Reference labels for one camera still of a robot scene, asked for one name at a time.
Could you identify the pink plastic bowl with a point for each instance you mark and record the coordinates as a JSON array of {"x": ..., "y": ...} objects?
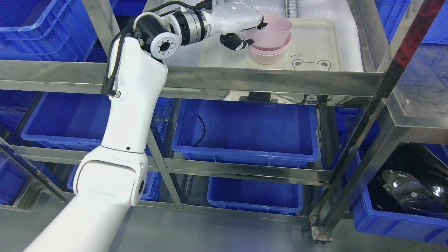
[{"x": 274, "y": 34}]

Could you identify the blue bin upper left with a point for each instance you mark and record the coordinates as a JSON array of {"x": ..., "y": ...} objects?
[{"x": 45, "y": 30}]

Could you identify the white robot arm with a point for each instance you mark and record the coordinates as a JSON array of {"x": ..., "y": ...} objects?
[{"x": 111, "y": 178}]

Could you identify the blue bin bottom shelf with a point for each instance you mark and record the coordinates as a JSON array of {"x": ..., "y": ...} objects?
[{"x": 256, "y": 196}]

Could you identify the cream frog tray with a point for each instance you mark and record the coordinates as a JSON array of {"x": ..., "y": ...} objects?
[{"x": 313, "y": 46}]

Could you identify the blue bin under table left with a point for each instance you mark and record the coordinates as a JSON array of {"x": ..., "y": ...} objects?
[{"x": 370, "y": 219}]

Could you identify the blue bin shelf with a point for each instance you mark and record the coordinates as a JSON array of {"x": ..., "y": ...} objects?
[
  {"x": 256, "y": 196},
  {"x": 265, "y": 134},
  {"x": 74, "y": 121}
]

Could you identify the blue bin left shelf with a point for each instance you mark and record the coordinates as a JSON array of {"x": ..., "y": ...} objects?
[{"x": 74, "y": 121}]

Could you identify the stacked pink bowl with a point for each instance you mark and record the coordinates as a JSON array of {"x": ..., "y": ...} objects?
[{"x": 269, "y": 55}]

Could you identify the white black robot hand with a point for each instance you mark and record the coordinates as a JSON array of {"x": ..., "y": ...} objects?
[{"x": 229, "y": 19}]

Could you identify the black helmet with visor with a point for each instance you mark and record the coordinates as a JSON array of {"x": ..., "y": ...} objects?
[{"x": 413, "y": 180}]

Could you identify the steel shelf rack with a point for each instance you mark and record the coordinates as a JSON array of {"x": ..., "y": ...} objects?
[{"x": 196, "y": 82}]

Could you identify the blue bin middle shelf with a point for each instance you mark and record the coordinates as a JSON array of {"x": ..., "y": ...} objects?
[{"x": 265, "y": 134}]

